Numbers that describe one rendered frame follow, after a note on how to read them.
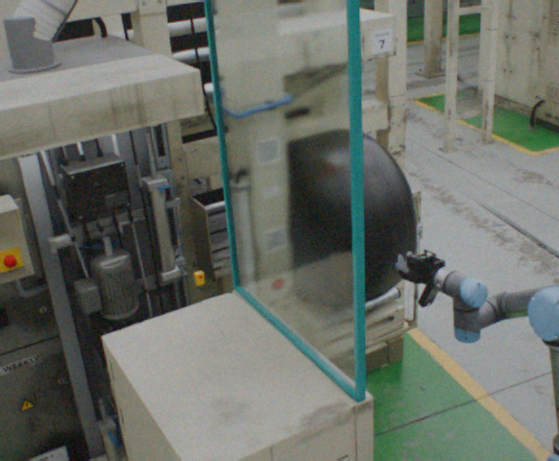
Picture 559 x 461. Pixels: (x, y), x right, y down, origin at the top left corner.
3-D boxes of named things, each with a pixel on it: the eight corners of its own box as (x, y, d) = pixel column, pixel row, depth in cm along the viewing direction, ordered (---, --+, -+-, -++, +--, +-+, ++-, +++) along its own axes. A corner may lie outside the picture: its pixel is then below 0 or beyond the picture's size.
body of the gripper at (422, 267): (424, 248, 214) (450, 258, 204) (425, 274, 217) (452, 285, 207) (403, 254, 211) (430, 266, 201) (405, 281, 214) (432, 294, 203)
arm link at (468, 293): (470, 315, 191) (469, 286, 188) (442, 302, 200) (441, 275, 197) (491, 305, 194) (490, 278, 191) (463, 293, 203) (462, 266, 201)
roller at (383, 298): (317, 324, 230) (309, 315, 234) (316, 333, 233) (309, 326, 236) (401, 290, 245) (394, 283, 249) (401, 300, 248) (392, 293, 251)
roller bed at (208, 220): (213, 282, 262) (205, 208, 249) (197, 266, 274) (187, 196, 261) (260, 267, 271) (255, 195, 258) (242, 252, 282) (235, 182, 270)
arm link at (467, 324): (496, 335, 200) (496, 301, 197) (466, 348, 196) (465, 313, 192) (477, 325, 207) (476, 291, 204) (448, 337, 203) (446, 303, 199)
